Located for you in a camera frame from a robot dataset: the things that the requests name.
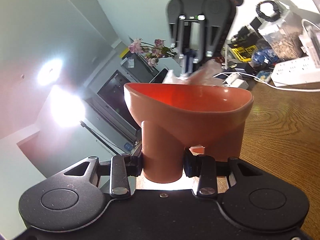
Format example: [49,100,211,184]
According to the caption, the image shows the black light stand pole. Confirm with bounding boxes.
[79,120,119,155]

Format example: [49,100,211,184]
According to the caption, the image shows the white power strip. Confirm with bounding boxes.
[271,56,320,88]

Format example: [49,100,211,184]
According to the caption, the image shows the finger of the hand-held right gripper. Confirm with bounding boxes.
[169,15,195,75]
[192,15,228,64]

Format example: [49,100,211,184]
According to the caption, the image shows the black wristwatch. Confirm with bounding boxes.
[255,1,280,22]

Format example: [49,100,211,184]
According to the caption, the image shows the open silver laptop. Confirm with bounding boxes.
[149,68,168,83]

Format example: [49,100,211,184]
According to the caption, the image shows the blue packet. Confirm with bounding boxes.
[251,46,278,67]
[257,70,272,82]

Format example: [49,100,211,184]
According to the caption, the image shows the orange footed bowl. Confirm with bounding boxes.
[124,82,254,184]

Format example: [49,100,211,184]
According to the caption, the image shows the pink artificial flowers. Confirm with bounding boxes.
[128,38,177,67]

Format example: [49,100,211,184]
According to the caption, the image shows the clear plastic bag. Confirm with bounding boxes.
[164,59,227,87]

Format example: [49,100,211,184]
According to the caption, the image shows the yellow and black box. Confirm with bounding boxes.
[229,44,258,62]

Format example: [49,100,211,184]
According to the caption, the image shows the white power adapter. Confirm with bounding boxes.
[222,72,248,90]

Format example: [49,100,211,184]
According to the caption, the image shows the white charging cable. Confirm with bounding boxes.
[254,76,320,92]

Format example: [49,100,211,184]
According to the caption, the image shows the grey appliance with paper notes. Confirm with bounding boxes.
[119,51,160,82]

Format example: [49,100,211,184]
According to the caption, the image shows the ceiling lamp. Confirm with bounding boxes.
[37,58,63,86]

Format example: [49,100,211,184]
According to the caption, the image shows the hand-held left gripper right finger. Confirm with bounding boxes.
[183,151,263,198]

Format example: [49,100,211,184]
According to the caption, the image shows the clear plastic food container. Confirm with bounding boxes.
[257,1,307,62]

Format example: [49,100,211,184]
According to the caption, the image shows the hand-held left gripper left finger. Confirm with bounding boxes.
[62,154,145,198]

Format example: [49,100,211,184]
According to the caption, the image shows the black power brick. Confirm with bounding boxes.
[232,62,256,74]

